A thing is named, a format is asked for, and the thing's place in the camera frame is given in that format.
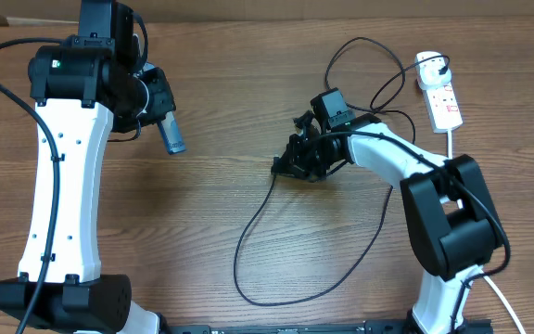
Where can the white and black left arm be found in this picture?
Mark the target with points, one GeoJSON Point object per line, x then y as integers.
{"type": "Point", "coordinates": [90, 89]}

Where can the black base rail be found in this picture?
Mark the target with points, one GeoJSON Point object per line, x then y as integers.
{"type": "Point", "coordinates": [367, 327]}

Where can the black Samsung Galaxy smartphone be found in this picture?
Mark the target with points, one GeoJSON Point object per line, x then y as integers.
{"type": "Point", "coordinates": [170, 134]}

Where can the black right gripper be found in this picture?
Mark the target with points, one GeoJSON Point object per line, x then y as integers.
{"type": "Point", "coordinates": [295, 162]}

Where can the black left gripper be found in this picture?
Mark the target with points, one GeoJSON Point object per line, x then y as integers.
{"type": "Point", "coordinates": [158, 79]}

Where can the white power strip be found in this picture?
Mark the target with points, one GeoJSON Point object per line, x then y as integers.
{"type": "Point", "coordinates": [443, 110]}

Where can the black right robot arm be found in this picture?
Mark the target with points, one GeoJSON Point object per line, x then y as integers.
{"type": "Point", "coordinates": [451, 220]}

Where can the white USB wall charger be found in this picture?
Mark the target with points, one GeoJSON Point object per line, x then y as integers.
{"type": "Point", "coordinates": [432, 70]}

